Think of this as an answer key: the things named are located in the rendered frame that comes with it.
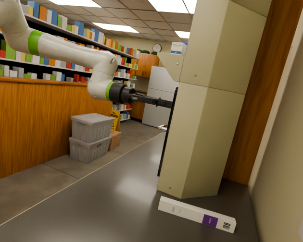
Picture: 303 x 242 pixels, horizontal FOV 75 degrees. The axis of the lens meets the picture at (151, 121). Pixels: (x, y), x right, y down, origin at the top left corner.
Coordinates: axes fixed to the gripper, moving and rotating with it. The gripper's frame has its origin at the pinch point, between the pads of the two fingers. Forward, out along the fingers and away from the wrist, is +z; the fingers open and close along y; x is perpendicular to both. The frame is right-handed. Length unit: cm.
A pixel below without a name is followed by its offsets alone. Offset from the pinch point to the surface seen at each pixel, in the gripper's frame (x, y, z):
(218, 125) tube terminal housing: 4.0, 2.0, 22.5
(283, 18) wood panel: -48, 32, 38
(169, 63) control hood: -16.3, -4.8, -0.9
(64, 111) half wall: 59, 144, -190
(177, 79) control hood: -10.8, -4.8, 3.9
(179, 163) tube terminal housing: 22.4, -4.8, 11.9
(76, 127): 80, 150, -171
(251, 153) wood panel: 19, 32, 42
